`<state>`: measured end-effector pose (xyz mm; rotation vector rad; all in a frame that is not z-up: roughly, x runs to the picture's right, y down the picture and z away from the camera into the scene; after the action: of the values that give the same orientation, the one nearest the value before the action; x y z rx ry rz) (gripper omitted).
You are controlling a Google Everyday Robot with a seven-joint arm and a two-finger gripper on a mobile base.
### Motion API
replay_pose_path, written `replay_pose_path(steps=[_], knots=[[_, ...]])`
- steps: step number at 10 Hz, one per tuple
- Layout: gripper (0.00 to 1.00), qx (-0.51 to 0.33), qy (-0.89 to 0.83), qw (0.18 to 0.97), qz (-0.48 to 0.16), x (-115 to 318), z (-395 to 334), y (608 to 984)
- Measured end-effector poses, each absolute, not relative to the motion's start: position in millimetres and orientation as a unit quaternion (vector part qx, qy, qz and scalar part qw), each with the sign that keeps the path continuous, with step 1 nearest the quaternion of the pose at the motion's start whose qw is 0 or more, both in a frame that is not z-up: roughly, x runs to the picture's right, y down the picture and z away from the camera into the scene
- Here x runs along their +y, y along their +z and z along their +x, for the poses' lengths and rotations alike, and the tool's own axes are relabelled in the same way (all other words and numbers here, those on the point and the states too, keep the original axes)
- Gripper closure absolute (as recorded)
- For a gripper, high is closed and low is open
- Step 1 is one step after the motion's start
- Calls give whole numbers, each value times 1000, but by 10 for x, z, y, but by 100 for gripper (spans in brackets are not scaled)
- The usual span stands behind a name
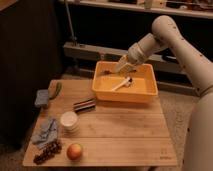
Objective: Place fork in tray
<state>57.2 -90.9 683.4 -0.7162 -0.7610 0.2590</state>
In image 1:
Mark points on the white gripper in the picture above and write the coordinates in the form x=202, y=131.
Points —
x=123, y=66

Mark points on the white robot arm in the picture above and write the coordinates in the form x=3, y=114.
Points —
x=198, y=151

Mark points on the yellow plastic tray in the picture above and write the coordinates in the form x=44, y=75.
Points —
x=137, y=86

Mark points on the metal shelf rack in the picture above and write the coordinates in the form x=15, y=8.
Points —
x=119, y=29

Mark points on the green pepper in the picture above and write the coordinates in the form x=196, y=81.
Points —
x=57, y=91

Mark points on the white cup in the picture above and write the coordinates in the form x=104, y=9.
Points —
x=69, y=120

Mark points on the blue sponge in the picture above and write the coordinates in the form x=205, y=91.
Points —
x=42, y=98

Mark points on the red yellow apple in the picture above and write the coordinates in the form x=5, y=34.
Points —
x=74, y=151

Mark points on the blue grey cloth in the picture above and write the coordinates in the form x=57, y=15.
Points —
x=48, y=133

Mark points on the dark grape bunch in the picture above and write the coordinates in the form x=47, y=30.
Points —
x=48, y=152

